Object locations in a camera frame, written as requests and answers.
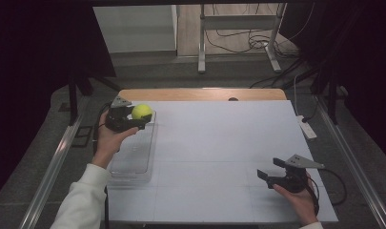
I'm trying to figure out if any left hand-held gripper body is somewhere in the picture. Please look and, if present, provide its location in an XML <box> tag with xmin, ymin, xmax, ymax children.
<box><xmin>104</xmin><ymin>95</ymin><xmax>141</xmax><ymax>134</ymax></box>

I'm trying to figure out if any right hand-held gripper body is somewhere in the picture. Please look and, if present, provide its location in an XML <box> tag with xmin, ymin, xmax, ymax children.
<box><xmin>266</xmin><ymin>154</ymin><xmax>326</xmax><ymax>195</ymax></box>

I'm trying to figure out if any yellow tennis ball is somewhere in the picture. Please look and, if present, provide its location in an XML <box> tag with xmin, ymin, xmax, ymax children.
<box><xmin>131</xmin><ymin>103</ymin><xmax>154</xmax><ymax>121</ymax></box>

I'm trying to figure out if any clear plastic container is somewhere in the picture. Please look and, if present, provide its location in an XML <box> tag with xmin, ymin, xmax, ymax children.
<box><xmin>107</xmin><ymin>110</ymin><xmax>158</xmax><ymax>186</ymax></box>

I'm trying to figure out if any person's right hand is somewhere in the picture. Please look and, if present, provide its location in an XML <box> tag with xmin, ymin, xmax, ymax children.
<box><xmin>273</xmin><ymin>177</ymin><xmax>319</xmax><ymax>227</ymax></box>

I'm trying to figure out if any person's left hand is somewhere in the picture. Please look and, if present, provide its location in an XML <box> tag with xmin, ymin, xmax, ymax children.
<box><xmin>91</xmin><ymin>110</ymin><xmax>140</xmax><ymax>170</ymax></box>

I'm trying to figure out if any white power strip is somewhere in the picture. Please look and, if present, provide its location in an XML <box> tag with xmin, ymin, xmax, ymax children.
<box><xmin>295</xmin><ymin>114</ymin><xmax>318</xmax><ymax>140</ymax></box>

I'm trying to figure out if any black metal stand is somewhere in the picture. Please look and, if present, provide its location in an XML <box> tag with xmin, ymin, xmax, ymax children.
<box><xmin>309</xmin><ymin>68</ymin><xmax>341</xmax><ymax>126</ymax></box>
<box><xmin>67</xmin><ymin>73</ymin><xmax>122</xmax><ymax>126</ymax></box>

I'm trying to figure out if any white board mat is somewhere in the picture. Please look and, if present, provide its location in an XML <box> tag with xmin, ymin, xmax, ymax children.
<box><xmin>104</xmin><ymin>99</ymin><xmax>339</xmax><ymax>223</ymax></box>

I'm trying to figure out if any white cabinet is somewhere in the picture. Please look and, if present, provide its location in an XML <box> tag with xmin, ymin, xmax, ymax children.
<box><xmin>91</xmin><ymin>4</ymin><xmax>179</xmax><ymax>54</ymax></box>

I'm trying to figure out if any black curtain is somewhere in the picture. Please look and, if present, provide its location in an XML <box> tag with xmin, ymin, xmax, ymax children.
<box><xmin>279</xmin><ymin>0</ymin><xmax>386</xmax><ymax>166</ymax></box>
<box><xmin>0</xmin><ymin>0</ymin><xmax>117</xmax><ymax>204</ymax></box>

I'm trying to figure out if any black floor frame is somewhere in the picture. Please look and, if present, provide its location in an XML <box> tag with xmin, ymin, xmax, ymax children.
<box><xmin>71</xmin><ymin>125</ymin><xmax>94</xmax><ymax>149</ymax></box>

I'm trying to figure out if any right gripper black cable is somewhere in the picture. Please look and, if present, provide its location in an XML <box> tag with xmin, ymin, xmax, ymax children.
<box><xmin>307</xmin><ymin>168</ymin><xmax>348</xmax><ymax>215</ymax></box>

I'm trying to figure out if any black plug cable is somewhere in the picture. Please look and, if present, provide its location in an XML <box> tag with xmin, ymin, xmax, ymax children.
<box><xmin>302</xmin><ymin>94</ymin><xmax>320</xmax><ymax>124</ymax></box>

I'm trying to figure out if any aluminium rail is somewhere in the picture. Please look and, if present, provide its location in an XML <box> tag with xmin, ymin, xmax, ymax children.
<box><xmin>18</xmin><ymin>94</ymin><xmax>91</xmax><ymax>229</ymax></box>
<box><xmin>314</xmin><ymin>94</ymin><xmax>386</xmax><ymax>229</ymax></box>

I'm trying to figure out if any white power strip cable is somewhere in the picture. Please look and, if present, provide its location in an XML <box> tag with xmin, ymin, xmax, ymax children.
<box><xmin>293</xmin><ymin>74</ymin><xmax>302</xmax><ymax>117</ymax></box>

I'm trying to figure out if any grey metal desk frame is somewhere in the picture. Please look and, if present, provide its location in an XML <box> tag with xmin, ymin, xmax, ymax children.
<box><xmin>197</xmin><ymin>3</ymin><xmax>288</xmax><ymax>75</ymax></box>

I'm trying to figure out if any tangle of black cables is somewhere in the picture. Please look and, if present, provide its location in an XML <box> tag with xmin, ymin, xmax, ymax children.
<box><xmin>204</xmin><ymin>29</ymin><xmax>300</xmax><ymax>59</ymax></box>

